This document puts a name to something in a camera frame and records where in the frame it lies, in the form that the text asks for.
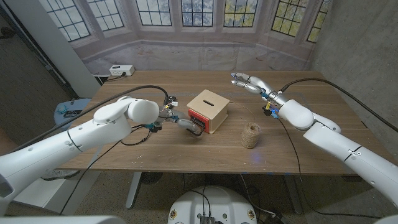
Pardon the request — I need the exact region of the brown twine spool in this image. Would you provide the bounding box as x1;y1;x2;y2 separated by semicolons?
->
229;101;262;149

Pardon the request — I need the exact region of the white power strip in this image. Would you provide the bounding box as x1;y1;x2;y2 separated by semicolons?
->
109;64;136;77

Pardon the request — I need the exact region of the printed window backdrop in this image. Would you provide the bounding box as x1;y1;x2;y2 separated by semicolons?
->
39;0;333;76

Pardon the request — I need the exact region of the blue round stool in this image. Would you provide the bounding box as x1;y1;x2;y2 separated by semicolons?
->
53;98;94;124

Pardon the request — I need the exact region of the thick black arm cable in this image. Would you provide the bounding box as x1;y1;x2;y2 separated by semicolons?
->
6;85;170;155
278;77;398;134

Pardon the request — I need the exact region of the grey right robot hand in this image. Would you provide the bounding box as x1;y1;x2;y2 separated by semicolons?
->
230;72;289;107

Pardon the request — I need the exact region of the thin black left wrist cable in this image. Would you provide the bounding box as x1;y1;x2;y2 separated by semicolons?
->
58;123;156;216

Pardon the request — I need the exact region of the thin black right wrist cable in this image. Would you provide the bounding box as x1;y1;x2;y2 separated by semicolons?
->
276;118;382;219

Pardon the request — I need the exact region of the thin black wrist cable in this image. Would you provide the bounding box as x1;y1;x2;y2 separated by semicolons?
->
276;118;382;219
58;123;156;216

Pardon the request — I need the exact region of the grey table leg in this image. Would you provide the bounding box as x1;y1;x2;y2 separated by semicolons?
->
283;174;303;215
125;172;144;209

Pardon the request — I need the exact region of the white floor platform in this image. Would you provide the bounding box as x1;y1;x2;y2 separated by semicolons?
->
14;179;66;207

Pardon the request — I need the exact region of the wooden box with slot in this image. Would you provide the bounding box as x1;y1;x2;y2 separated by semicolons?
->
187;89;231;134

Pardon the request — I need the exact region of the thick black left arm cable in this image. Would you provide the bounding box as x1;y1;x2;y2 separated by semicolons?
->
6;85;170;155

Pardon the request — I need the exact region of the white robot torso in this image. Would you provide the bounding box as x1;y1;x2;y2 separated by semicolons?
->
167;185;258;224

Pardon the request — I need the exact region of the grey sneaker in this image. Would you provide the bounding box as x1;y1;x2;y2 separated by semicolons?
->
40;170;80;182

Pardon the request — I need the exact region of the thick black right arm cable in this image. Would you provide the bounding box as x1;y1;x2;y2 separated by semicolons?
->
278;77;398;134

